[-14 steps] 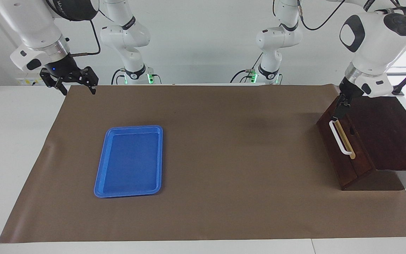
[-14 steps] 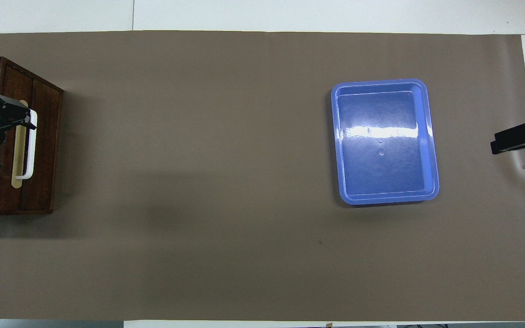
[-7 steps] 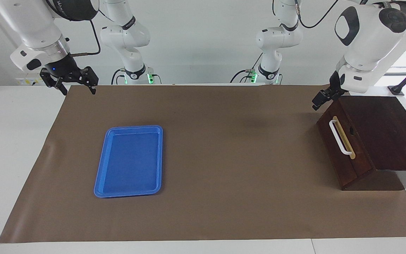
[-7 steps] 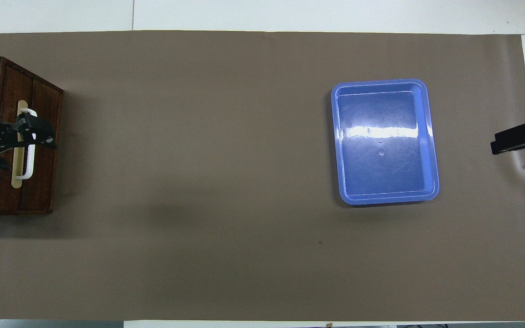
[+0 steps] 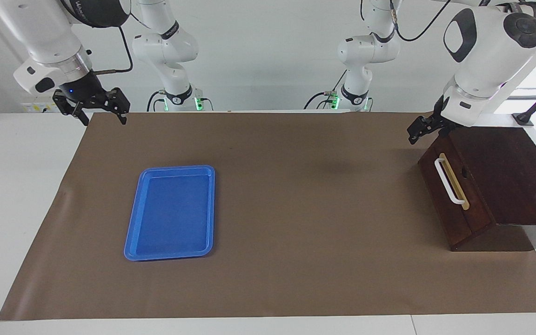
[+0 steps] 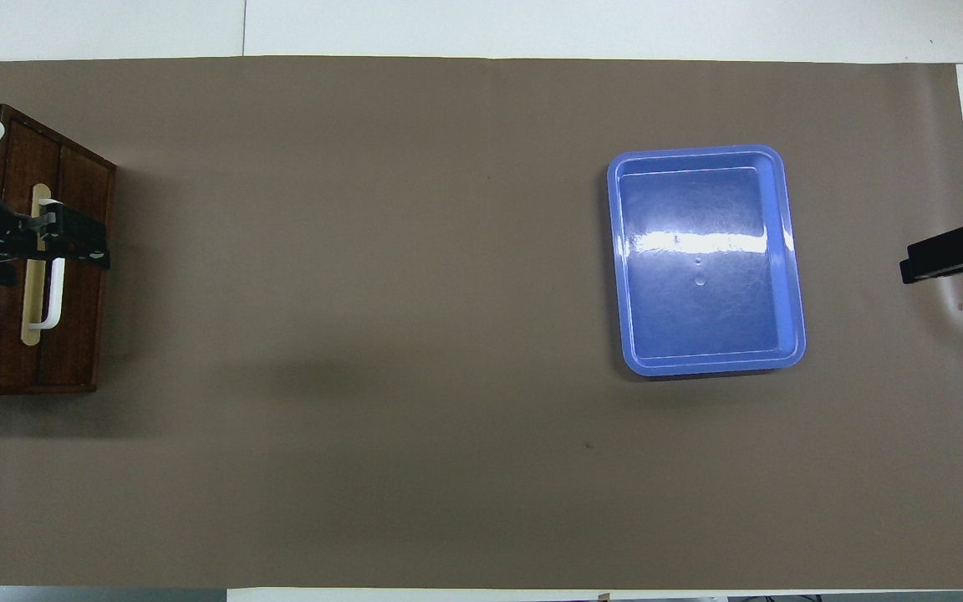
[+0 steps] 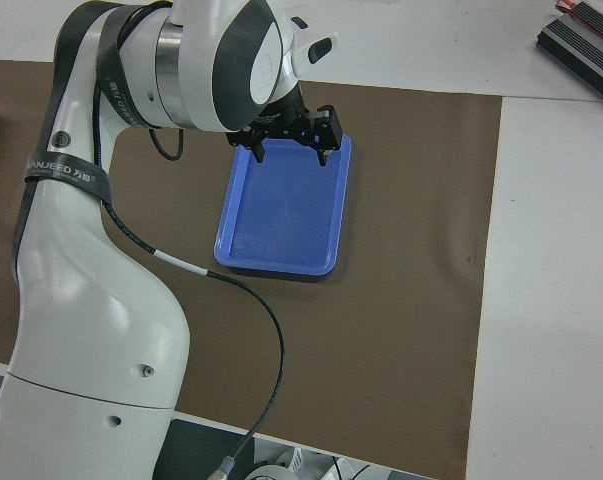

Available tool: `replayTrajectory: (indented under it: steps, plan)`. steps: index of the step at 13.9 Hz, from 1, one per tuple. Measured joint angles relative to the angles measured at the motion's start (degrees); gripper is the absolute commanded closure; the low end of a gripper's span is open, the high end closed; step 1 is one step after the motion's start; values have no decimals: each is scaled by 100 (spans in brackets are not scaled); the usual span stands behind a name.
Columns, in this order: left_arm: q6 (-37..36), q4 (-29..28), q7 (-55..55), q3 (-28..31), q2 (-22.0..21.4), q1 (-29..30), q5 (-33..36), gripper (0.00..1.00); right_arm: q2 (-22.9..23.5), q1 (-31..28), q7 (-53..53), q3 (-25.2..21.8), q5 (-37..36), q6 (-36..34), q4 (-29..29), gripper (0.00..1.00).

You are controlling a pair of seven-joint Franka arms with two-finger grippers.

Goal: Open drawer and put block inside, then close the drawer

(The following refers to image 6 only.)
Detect white drawer handle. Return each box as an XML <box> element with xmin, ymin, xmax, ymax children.
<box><xmin>28</xmin><ymin>198</ymin><xmax>67</xmax><ymax>331</ymax></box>

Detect wooden drawer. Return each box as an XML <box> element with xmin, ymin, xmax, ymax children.
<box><xmin>0</xmin><ymin>107</ymin><xmax>64</xmax><ymax>395</ymax></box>

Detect dark wooden drawer cabinet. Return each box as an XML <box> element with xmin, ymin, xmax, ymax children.
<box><xmin>0</xmin><ymin>104</ymin><xmax>117</xmax><ymax>396</ymax></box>

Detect blue plastic tray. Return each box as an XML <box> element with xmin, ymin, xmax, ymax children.
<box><xmin>606</xmin><ymin>144</ymin><xmax>808</xmax><ymax>378</ymax></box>

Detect brown paper table mat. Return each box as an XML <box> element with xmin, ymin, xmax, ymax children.
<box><xmin>0</xmin><ymin>55</ymin><xmax>963</xmax><ymax>590</ymax></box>

